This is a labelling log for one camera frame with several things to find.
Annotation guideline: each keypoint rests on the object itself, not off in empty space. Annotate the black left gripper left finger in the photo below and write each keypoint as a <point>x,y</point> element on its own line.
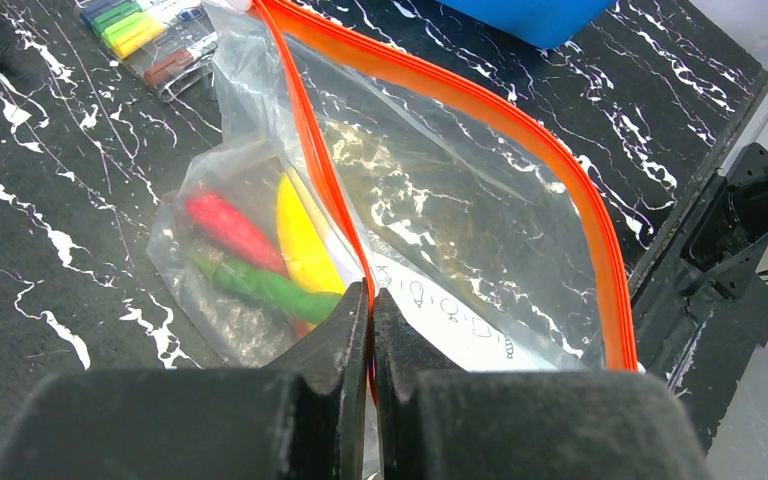
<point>301,416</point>

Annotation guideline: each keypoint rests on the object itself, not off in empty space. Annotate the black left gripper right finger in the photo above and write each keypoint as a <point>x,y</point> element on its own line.
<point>438,421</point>

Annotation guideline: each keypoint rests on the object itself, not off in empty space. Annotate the green vegetable toy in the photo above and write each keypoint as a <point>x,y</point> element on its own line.
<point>242,279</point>

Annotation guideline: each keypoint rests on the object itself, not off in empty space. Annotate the red chili pepper toy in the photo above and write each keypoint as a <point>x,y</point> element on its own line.
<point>233,230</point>

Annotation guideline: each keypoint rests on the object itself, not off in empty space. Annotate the clear zip top bag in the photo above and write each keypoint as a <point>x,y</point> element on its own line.
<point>491,238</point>

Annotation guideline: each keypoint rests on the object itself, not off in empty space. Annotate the yellow banana toy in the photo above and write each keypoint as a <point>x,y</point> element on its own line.
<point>306,258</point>

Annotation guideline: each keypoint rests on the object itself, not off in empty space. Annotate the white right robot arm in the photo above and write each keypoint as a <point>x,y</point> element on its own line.
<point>734,225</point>

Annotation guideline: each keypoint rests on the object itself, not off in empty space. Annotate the marker pen pack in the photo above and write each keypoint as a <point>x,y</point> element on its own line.
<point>166,44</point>

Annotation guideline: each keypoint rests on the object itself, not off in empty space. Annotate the blue plastic bin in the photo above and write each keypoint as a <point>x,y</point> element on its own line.
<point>545,24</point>

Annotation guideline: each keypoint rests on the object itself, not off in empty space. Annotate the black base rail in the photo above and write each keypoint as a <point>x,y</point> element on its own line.
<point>700,305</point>

